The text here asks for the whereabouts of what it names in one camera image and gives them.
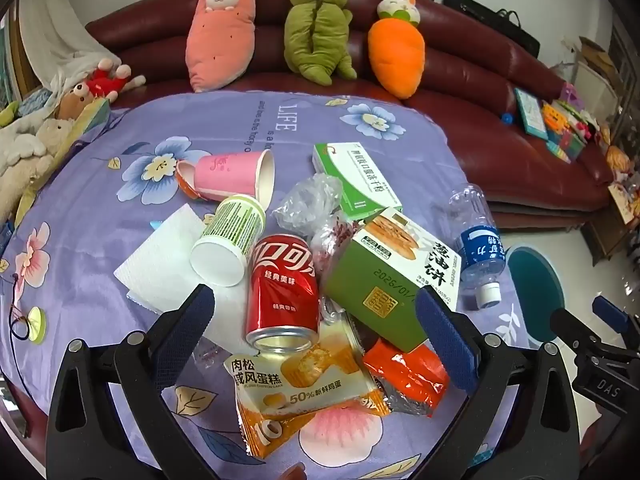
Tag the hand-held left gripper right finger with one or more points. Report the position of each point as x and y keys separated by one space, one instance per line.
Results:
x=445 y=340

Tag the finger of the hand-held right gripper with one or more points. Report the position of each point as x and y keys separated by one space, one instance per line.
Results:
x=575 y=332
x=611 y=314

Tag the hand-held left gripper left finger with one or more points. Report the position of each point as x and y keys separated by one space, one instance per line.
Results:
x=192 y=320

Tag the orange foil snack wrapper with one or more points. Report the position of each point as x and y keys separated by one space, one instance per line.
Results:
x=405 y=370

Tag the teal trash bin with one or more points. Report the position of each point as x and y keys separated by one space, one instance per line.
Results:
x=535 y=285

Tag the red soda can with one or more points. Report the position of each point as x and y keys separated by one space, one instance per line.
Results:
x=282 y=285

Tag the green and white cup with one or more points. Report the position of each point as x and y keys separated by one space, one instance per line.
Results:
x=230 y=225

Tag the egg-shaped plastic shell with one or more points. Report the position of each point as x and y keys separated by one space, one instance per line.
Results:
x=186 y=180

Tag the pink paper cup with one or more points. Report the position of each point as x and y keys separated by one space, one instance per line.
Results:
x=225 y=175

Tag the white paper tissue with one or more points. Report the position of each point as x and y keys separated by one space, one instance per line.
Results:
x=160 y=260

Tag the wooden side table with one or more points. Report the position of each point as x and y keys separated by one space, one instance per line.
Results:
x=607 y=230

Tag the green pancake food box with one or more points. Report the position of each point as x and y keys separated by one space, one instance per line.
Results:
x=380 y=280

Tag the clear plastic water bottle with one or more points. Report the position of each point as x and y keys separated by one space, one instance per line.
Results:
x=477 y=245

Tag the yellow cake wrapper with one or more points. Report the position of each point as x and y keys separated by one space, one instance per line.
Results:
x=290 y=385

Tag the clear plastic bag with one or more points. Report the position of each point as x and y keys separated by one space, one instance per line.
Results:
x=305 y=200

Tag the green and white medicine box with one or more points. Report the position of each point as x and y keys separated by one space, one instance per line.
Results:
x=360 y=175

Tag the stack of colourful toys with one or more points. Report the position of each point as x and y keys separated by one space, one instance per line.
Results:
x=567 y=127

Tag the teal picture book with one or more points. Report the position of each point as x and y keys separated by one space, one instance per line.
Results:
x=530 y=112

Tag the small blue ball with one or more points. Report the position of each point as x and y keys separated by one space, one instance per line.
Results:
x=507 y=118

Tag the colourful striped cloth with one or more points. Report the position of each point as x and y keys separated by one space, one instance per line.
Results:
x=92 y=115

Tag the purple floral tablecloth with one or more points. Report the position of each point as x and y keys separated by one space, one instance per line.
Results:
x=310 y=120

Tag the cream plush toy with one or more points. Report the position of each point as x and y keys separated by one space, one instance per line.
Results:
x=25 y=150

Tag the brown teddy bear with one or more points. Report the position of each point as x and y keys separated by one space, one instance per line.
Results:
x=72 y=102

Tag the cardboard box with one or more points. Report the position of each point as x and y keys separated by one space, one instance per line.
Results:
x=595 y=65

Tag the red dressed plush doll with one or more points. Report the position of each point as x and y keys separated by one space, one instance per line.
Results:
x=105 y=82

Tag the dark red leather sofa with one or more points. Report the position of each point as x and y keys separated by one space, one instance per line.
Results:
x=465 y=85

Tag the pink rabbit plush pillow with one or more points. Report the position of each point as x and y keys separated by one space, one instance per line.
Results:
x=220 y=35

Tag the orange carrot plush toy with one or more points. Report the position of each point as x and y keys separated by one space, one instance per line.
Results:
x=397 y=55

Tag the green plush toy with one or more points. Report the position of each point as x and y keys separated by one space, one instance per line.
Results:
x=315 y=30

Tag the black bag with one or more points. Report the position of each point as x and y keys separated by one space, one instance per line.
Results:
x=490 y=17

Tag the white cloth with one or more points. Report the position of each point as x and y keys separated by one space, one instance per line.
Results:
x=55 y=30

